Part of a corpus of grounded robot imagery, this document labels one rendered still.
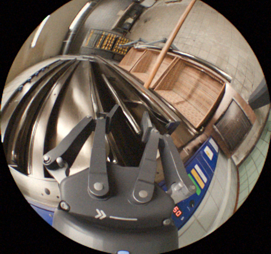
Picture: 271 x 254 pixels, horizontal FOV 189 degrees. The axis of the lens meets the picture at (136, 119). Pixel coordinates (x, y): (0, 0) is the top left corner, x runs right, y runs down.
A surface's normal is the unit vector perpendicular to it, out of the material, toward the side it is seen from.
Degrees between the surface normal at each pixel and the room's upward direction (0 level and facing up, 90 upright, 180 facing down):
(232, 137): 0
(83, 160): 70
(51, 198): 90
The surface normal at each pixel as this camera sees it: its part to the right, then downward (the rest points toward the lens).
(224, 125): -0.80, 0.00
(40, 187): 0.39, -0.75
